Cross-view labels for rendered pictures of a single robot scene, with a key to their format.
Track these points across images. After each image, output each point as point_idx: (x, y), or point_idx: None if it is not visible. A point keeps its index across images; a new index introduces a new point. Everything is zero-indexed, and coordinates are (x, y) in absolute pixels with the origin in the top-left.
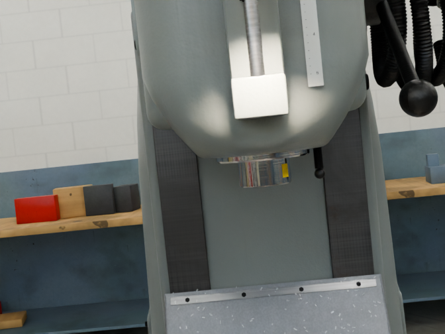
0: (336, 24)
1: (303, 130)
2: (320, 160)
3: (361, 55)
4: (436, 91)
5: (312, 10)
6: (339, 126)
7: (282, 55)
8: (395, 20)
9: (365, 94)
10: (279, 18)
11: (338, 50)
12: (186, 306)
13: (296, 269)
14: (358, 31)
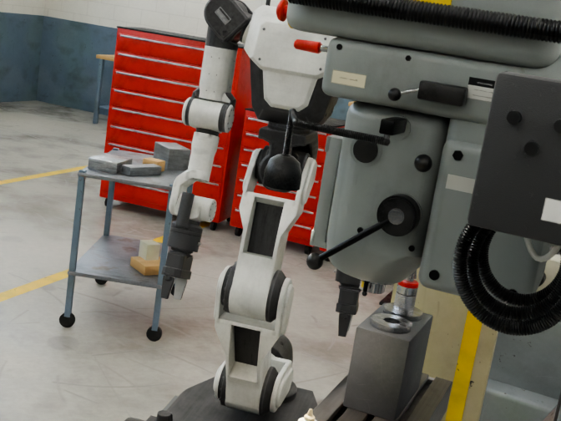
0: (329, 220)
1: (329, 259)
2: (363, 286)
3: (332, 237)
4: (308, 259)
5: (330, 211)
6: (343, 267)
7: (315, 224)
8: (362, 232)
9: (422, 280)
10: (317, 210)
11: (327, 230)
12: (549, 417)
13: None
14: (333, 226)
